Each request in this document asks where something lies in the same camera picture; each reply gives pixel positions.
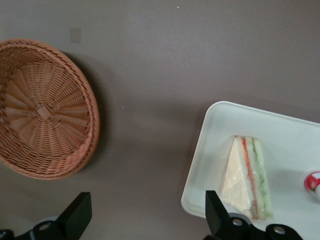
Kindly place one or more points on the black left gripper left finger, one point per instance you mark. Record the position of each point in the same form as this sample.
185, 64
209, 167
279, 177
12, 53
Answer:
75, 217

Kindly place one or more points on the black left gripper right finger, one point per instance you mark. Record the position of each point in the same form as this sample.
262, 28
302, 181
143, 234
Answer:
220, 222

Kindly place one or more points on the triangular sandwich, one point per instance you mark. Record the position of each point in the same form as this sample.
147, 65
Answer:
240, 182

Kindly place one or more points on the cream plastic tray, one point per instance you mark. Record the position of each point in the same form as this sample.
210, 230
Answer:
220, 125

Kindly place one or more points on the brown woven wicker basket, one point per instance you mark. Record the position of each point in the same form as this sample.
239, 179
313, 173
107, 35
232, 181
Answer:
47, 112

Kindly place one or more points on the red white small bottle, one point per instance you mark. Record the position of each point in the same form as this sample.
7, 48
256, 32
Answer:
313, 182

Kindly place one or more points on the clear tape piece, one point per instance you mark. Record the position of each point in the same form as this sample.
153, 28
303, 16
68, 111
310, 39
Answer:
76, 35

